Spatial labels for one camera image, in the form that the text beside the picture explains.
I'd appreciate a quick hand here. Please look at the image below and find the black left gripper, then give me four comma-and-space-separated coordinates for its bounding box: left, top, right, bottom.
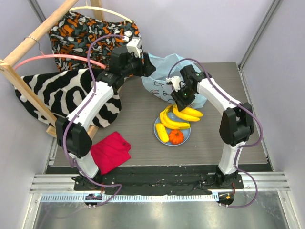
121, 51, 155, 78

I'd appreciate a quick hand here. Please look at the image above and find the light blue printed plastic bag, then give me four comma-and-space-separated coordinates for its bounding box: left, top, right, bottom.
141, 53, 200, 104

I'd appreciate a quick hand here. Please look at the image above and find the yellow fake banana bunch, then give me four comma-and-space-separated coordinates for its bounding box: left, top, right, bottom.
159, 104, 190, 130

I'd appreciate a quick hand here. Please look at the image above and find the orange fake pumpkin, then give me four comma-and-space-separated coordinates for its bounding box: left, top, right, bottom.
169, 130, 184, 145

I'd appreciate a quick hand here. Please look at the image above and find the yellow fake lemon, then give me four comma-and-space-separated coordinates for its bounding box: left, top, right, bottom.
155, 123, 169, 143

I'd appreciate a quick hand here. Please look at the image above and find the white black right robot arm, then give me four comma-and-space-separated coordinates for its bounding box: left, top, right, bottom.
166, 65, 254, 188

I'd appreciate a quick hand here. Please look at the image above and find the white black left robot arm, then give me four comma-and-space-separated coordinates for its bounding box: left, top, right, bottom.
55, 47, 156, 190

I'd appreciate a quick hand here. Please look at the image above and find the light blue round plate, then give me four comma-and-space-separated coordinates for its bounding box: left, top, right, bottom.
153, 112, 191, 146

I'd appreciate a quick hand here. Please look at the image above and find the orange grey patterned cloth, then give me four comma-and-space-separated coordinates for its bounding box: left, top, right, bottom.
49, 11, 145, 72

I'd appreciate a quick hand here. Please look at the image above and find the cream hanger hoop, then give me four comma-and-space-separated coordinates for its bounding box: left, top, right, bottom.
69, 6, 133, 23

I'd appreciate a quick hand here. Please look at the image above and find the zebra striped cloth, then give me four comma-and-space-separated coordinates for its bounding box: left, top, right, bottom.
21, 69, 122, 128

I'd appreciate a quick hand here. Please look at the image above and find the red folded cloth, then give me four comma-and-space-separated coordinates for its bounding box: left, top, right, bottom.
91, 132, 131, 175

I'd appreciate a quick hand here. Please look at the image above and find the pink hanger hoop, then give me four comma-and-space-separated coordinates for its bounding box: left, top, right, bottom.
14, 54, 106, 70

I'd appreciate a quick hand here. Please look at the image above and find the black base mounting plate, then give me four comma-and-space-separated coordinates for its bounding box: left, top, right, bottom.
72, 165, 244, 196

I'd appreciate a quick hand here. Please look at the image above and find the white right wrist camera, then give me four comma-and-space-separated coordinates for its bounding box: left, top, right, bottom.
166, 76, 182, 92

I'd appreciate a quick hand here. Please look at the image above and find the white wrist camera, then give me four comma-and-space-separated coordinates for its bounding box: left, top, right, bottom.
166, 76, 182, 92
126, 37, 142, 58

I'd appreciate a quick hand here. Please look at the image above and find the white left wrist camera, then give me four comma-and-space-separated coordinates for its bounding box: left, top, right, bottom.
126, 37, 142, 58

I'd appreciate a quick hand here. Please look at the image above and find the wooden rack frame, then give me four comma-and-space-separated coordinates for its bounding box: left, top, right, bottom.
0, 0, 105, 148

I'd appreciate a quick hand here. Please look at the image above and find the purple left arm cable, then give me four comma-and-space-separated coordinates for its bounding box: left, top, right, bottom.
64, 34, 131, 207

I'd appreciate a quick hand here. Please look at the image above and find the aluminium rail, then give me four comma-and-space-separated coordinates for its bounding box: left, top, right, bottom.
30, 172, 290, 203

